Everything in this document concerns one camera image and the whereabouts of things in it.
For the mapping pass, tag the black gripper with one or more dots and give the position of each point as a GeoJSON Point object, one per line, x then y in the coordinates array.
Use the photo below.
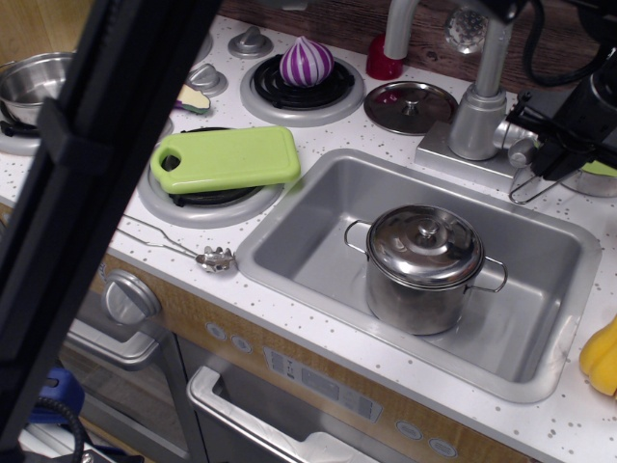
{"type": "Point", "coordinates": [574, 127]}

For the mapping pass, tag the silver faucet lever handle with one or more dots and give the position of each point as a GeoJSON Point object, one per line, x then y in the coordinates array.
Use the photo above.
{"type": "Point", "coordinates": [522, 152]}

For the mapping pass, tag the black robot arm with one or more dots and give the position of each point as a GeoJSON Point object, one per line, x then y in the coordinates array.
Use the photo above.
{"type": "Point", "coordinates": [63, 225]}

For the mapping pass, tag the green plastic plate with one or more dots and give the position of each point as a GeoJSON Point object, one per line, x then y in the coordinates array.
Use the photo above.
{"type": "Point", "coordinates": [599, 169]}

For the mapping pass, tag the silver toy faucet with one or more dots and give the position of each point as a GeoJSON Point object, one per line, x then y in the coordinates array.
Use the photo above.
{"type": "Point", "coordinates": [465, 147]}

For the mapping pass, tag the steel pot lid on pot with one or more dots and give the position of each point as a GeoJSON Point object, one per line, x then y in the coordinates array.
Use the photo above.
{"type": "Point", "coordinates": [425, 246]}

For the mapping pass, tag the clear crystal knob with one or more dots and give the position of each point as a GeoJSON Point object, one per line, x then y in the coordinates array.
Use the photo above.
{"type": "Point", "coordinates": [465, 30]}

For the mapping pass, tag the loose steel pot lid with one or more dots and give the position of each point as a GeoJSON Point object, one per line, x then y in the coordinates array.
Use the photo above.
{"type": "Point", "coordinates": [408, 107]}

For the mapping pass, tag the grey toy sink basin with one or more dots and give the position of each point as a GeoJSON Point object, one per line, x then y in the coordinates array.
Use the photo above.
{"type": "Point", "coordinates": [512, 343]}

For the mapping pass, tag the red toy cup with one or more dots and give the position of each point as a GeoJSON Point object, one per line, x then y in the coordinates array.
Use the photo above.
{"type": "Point", "coordinates": [378, 65]}

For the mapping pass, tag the yellow toy pepper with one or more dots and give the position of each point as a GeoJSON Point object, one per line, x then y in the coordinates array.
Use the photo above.
{"type": "Point", "coordinates": [597, 359]}

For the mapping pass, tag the purple striped toy onion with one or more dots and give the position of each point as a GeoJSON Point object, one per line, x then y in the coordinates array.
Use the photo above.
{"type": "Point", "coordinates": [306, 63]}

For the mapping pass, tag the back right stove burner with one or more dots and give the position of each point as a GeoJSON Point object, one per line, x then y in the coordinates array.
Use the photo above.
{"type": "Point", "coordinates": [265, 95]}

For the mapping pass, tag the stove burner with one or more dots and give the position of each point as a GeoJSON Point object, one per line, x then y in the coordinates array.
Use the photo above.
{"type": "Point", "coordinates": [265, 95]}
{"type": "Point", "coordinates": [17, 138]}
{"type": "Point", "coordinates": [206, 210]}

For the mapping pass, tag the grey stove knob top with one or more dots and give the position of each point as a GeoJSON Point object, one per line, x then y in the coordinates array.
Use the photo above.
{"type": "Point", "coordinates": [251, 44]}

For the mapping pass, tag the grey stove knob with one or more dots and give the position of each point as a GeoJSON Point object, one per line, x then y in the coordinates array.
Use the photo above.
{"type": "Point", "coordinates": [207, 80]}
{"type": "Point", "coordinates": [251, 44]}

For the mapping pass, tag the front stove burner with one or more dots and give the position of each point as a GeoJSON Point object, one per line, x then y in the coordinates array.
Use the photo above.
{"type": "Point", "coordinates": [206, 210]}

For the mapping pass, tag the green plastic cutting board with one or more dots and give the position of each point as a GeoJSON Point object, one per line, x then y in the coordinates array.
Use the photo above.
{"type": "Point", "coordinates": [218, 160]}

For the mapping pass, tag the grey stove knob middle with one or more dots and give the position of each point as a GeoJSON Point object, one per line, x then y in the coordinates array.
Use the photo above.
{"type": "Point", "coordinates": [207, 80]}

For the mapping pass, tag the toy eggplant slice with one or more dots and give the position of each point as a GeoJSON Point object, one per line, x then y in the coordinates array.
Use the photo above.
{"type": "Point", "coordinates": [192, 101]}

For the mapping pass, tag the grey oven dial knob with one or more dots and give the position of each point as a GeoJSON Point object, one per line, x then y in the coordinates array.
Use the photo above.
{"type": "Point", "coordinates": [127, 300]}

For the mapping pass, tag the far left stove burner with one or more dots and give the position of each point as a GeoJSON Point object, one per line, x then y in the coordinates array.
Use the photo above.
{"type": "Point", "coordinates": [17, 138]}

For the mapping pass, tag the steel bowl on left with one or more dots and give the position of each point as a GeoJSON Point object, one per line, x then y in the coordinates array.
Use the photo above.
{"type": "Point", "coordinates": [27, 84]}

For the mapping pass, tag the steel saucepan with wire handle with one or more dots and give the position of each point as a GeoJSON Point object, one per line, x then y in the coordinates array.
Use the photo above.
{"type": "Point", "coordinates": [526, 187]}

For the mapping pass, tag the steel pot with handles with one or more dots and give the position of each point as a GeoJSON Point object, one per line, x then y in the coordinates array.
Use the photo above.
{"type": "Point", "coordinates": [421, 311]}

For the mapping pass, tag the silver dishwasher door handle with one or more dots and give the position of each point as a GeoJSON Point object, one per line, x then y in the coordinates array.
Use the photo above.
{"type": "Point", "coordinates": [258, 440]}

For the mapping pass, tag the silver oven door handle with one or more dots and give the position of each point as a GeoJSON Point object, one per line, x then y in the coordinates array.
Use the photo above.
{"type": "Point", "coordinates": [136, 353]}

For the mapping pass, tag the blue clamp with black cable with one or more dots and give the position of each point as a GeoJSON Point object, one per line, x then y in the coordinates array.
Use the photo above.
{"type": "Point", "coordinates": [59, 402]}

